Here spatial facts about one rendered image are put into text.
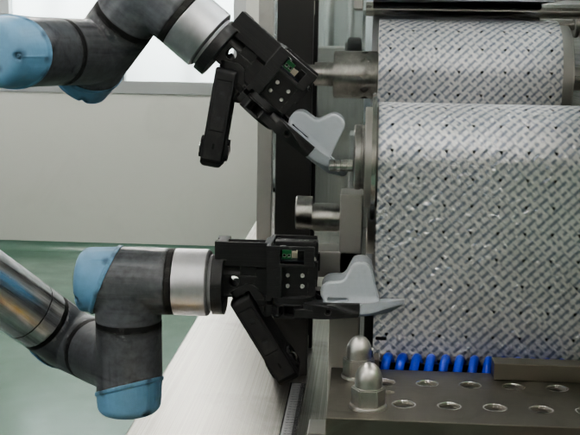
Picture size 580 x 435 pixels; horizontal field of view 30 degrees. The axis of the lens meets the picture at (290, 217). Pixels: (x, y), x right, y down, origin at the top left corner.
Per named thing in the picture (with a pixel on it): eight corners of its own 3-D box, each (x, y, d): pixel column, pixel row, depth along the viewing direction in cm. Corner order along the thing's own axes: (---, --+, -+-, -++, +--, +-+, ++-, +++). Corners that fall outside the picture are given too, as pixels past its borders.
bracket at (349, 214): (305, 428, 136) (310, 187, 131) (356, 430, 136) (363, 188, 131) (303, 443, 131) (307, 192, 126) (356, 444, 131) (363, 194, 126)
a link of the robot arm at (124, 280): (88, 309, 127) (87, 237, 126) (181, 312, 126) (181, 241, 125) (70, 326, 119) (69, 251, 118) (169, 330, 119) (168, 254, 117)
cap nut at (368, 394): (349, 400, 107) (350, 356, 107) (386, 401, 107) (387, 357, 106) (349, 412, 104) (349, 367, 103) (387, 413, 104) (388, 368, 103)
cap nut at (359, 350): (341, 370, 117) (342, 330, 116) (375, 371, 117) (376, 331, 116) (340, 381, 113) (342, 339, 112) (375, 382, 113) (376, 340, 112)
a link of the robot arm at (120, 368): (123, 389, 133) (122, 302, 131) (177, 413, 124) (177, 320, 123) (66, 402, 128) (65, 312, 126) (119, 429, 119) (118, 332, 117)
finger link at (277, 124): (314, 148, 120) (254, 97, 120) (305, 159, 121) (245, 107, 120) (316, 144, 125) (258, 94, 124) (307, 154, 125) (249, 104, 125)
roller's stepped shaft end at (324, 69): (290, 85, 150) (290, 61, 149) (333, 85, 149) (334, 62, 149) (288, 85, 147) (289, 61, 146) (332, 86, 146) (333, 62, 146)
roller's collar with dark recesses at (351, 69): (333, 96, 151) (335, 50, 150) (376, 97, 151) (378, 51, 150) (332, 98, 145) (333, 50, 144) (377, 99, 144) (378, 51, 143)
